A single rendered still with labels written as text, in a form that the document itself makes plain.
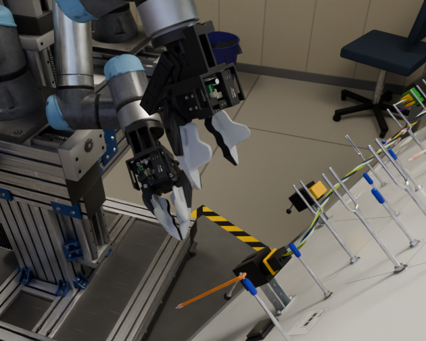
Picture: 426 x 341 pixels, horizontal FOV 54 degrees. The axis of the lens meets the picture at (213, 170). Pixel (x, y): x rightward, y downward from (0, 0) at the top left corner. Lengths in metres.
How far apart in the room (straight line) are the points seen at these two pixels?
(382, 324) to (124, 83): 0.58
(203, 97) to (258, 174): 2.15
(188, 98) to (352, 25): 3.17
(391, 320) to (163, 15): 0.42
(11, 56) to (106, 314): 1.09
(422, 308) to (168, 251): 1.56
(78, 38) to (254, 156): 2.05
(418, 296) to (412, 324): 0.04
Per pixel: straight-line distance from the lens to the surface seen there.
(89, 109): 0.91
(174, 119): 0.57
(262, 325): 0.64
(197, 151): 0.56
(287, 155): 2.88
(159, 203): 0.76
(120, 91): 0.80
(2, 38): 1.01
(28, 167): 1.12
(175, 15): 0.56
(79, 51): 0.93
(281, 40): 3.80
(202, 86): 0.53
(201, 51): 0.54
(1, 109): 1.06
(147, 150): 0.72
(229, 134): 0.63
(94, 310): 1.81
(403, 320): 0.44
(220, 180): 2.62
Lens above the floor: 1.66
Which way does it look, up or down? 38 degrees down
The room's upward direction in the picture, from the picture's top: straight up
